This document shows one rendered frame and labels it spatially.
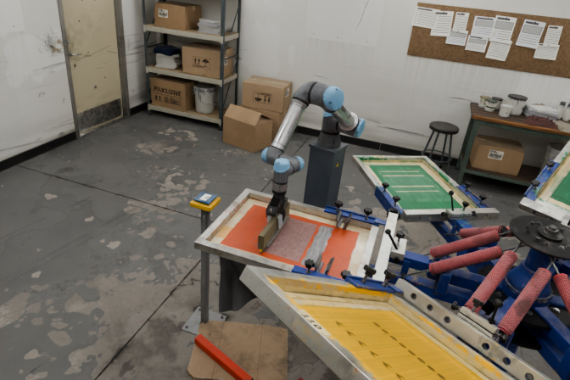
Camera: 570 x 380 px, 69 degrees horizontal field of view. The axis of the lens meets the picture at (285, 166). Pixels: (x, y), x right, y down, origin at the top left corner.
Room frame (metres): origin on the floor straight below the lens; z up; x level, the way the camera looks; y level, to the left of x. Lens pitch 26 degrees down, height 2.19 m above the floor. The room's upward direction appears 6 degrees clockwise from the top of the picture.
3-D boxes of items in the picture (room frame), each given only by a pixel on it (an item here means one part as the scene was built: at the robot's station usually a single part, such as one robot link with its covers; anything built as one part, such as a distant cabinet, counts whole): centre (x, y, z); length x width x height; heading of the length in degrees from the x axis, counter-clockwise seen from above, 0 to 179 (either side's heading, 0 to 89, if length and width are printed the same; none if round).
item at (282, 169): (1.80, 0.01, 1.30); 0.09 x 0.08 x 0.11; 146
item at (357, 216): (1.94, -0.39, 0.97); 0.30 x 0.05 x 0.07; 73
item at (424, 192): (2.32, -0.88, 1.05); 1.08 x 0.61 x 0.23; 13
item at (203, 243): (1.75, -0.08, 0.97); 0.79 x 0.58 x 0.04; 73
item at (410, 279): (1.62, -0.49, 0.89); 1.24 x 0.06 x 0.06; 73
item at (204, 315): (2.03, 0.43, 0.48); 0.22 x 0.22 x 0.96; 73
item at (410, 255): (1.58, -0.61, 1.02); 0.17 x 0.06 x 0.05; 73
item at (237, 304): (1.56, 0.04, 0.74); 0.46 x 0.04 x 0.42; 73
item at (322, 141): (2.43, -0.26, 1.25); 0.15 x 0.15 x 0.10
